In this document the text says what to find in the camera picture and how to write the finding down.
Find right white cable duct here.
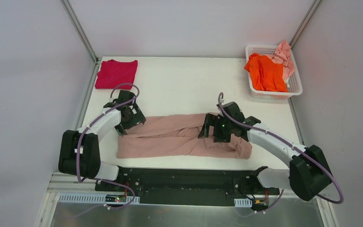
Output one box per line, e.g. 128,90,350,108
234,198,252,208

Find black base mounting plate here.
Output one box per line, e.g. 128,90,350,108
95,168,280,207

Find dusty pink graphic t-shirt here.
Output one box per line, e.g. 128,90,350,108
116,113,252,159

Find left white cable duct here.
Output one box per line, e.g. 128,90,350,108
58,193,140,205

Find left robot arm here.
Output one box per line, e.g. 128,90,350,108
58,90,146,191

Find aluminium frame rail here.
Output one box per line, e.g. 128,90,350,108
47,171,330,199

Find light pink crumpled t-shirt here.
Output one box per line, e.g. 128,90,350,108
271,40,295,83

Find folded red t-shirt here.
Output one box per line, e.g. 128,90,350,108
95,60,138,89

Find white cable duct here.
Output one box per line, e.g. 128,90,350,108
58,193,140,205
234,198,252,208

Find white plastic laundry basket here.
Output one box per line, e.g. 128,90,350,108
244,41,303,99

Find orange t-shirt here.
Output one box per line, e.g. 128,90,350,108
244,53,288,92

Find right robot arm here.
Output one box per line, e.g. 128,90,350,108
198,102,333,201

